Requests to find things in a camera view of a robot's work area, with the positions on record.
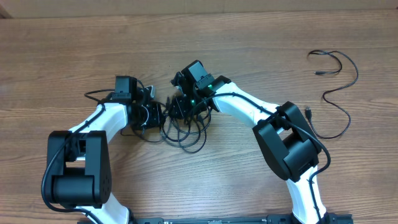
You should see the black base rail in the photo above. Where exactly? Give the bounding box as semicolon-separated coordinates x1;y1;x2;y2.
132;213;354;224

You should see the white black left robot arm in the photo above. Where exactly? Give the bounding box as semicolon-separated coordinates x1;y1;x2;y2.
40;76;163;223

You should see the black separated thin cable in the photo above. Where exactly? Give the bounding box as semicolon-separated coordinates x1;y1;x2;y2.
304;49;359;140

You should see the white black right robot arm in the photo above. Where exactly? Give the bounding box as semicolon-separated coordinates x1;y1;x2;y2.
170;60;327;223

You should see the black USB cable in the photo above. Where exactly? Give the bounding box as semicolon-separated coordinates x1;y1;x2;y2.
119;96;213;154

